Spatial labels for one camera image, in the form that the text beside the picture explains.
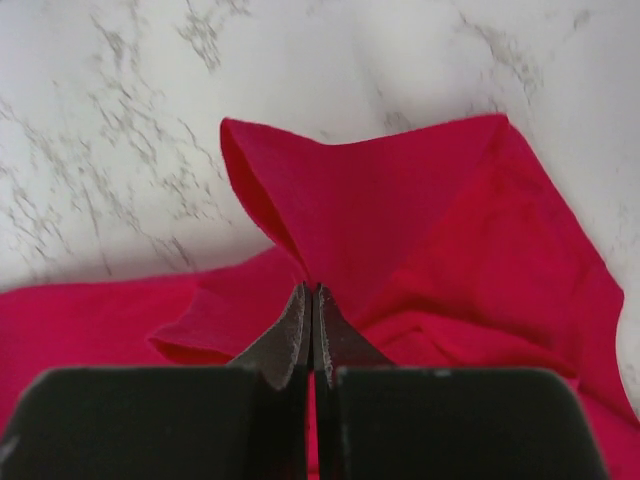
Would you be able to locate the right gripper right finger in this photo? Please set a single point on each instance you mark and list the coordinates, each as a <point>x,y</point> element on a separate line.
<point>377,420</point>

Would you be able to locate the crimson t shirt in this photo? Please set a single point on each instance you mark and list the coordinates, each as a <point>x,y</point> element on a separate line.
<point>447,246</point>

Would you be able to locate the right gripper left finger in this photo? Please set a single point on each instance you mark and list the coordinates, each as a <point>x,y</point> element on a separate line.
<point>244,420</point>

